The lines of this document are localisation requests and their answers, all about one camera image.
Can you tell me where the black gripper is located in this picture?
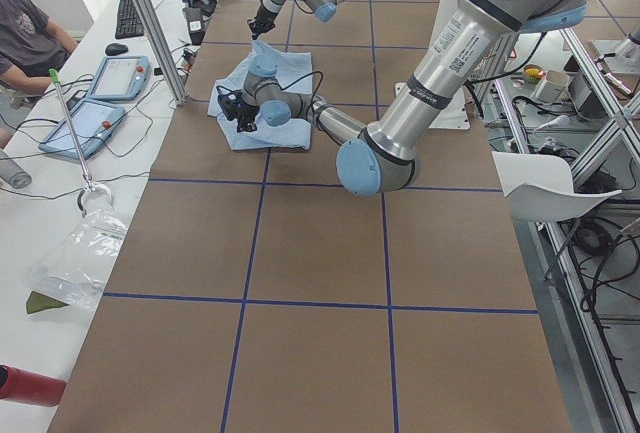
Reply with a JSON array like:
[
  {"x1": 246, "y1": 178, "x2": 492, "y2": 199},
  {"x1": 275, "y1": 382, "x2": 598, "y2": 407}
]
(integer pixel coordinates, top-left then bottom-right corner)
[
  {"x1": 236, "y1": 103, "x2": 259, "y2": 133},
  {"x1": 247, "y1": 5, "x2": 278, "y2": 37}
]

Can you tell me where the light blue button shirt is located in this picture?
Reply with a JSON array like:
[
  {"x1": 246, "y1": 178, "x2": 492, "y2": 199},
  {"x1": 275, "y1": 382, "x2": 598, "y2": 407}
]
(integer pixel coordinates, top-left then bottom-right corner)
[{"x1": 208, "y1": 40, "x2": 313, "y2": 151}]

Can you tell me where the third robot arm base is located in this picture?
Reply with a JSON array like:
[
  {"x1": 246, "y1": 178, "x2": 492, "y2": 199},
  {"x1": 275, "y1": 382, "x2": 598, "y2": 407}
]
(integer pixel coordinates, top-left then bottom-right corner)
[{"x1": 590, "y1": 23, "x2": 639, "y2": 96}]

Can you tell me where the black keyboard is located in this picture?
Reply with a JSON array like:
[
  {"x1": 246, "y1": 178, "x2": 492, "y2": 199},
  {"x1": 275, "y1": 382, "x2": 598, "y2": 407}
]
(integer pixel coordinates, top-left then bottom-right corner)
[{"x1": 114, "y1": 0, "x2": 144, "y2": 39}]

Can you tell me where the far teach pendant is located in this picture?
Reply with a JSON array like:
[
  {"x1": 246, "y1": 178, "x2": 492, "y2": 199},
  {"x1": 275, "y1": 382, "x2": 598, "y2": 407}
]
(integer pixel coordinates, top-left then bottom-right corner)
[{"x1": 87, "y1": 56, "x2": 150, "y2": 102}]

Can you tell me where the teach pendant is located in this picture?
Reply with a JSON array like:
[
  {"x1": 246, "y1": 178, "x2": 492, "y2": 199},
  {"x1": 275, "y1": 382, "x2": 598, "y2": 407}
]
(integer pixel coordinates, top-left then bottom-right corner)
[
  {"x1": 38, "y1": 99, "x2": 125, "y2": 160},
  {"x1": 87, "y1": 56, "x2": 150, "y2": 102}
]

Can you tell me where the black computer mouse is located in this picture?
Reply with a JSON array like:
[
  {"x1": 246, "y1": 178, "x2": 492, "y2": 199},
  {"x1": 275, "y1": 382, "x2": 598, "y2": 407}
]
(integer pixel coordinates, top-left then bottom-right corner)
[{"x1": 105, "y1": 43, "x2": 129, "y2": 56}]

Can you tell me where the near teach pendant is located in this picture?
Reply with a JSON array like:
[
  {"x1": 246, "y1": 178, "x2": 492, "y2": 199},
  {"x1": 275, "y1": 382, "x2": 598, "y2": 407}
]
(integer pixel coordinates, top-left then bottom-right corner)
[{"x1": 38, "y1": 99, "x2": 125, "y2": 160}]

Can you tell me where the reacher grabber tool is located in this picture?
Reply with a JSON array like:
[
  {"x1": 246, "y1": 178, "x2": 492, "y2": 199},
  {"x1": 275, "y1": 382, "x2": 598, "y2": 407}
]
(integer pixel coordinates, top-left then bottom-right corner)
[{"x1": 49, "y1": 68, "x2": 113, "y2": 218}]

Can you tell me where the clear plastic bag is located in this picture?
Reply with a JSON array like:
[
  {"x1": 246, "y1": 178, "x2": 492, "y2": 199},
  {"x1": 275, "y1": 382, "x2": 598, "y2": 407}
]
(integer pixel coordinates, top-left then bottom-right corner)
[{"x1": 27, "y1": 209, "x2": 131, "y2": 312}]

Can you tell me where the seated person grey shirt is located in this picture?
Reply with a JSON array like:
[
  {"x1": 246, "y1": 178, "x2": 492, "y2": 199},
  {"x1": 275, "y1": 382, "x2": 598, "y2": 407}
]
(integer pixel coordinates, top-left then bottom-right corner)
[{"x1": 1, "y1": 0, "x2": 78, "y2": 97}]

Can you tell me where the green cloth piece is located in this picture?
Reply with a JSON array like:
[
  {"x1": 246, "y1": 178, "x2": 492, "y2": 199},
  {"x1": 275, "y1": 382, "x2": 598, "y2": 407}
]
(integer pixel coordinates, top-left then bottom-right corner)
[{"x1": 25, "y1": 291, "x2": 67, "y2": 315}]

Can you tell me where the orange green bowl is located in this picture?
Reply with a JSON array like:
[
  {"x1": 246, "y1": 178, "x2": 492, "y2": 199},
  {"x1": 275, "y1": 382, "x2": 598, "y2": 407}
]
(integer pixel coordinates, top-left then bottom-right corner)
[{"x1": 523, "y1": 64, "x2": 546, "y2": 84}]

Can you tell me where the white curved plastic sheet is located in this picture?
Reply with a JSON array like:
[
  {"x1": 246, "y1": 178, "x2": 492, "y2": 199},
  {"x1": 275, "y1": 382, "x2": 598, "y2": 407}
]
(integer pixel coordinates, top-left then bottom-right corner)
[{"x1": 492, "y1": 151, "x2": 622, "y2": 222}]

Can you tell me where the white mug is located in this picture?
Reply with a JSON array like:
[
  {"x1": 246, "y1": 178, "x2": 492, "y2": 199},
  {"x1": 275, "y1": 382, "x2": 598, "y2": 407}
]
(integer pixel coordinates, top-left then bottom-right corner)
[{"x1": 533, "y1": 70, "x2": 571, "y2": 105}]

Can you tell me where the red bottle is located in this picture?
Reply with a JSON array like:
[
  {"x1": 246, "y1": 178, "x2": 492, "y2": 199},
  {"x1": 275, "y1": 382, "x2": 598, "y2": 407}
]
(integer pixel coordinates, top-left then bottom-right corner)
[{"x1": 1, "y1": 365, "x2": 67, "y2": 407}]

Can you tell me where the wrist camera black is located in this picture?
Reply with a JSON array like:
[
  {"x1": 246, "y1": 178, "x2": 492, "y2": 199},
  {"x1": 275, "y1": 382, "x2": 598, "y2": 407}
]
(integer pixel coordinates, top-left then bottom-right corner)
[{"x1": 215, "y1": 85, "x2": 244, "y2": 121}]

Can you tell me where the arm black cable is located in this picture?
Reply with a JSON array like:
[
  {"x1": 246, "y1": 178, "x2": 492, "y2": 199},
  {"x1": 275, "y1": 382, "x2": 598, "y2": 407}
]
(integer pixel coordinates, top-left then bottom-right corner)
[{"x1": 279, "y1": 70, "x2": 326, "y2": 119}]

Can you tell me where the aluminium frame post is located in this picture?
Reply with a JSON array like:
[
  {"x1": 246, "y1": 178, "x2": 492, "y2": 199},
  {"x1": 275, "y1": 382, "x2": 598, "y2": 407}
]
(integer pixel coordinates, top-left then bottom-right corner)
[{"x1": 133, "y1": 0, "x2": 187, "y2": 106}]

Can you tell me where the aluminium rail frame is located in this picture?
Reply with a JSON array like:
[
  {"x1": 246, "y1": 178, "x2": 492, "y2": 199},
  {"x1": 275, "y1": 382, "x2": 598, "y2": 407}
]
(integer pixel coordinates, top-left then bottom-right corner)
[{"x1": 484, "y1": 29, "x2": 639, "y2": 432}]

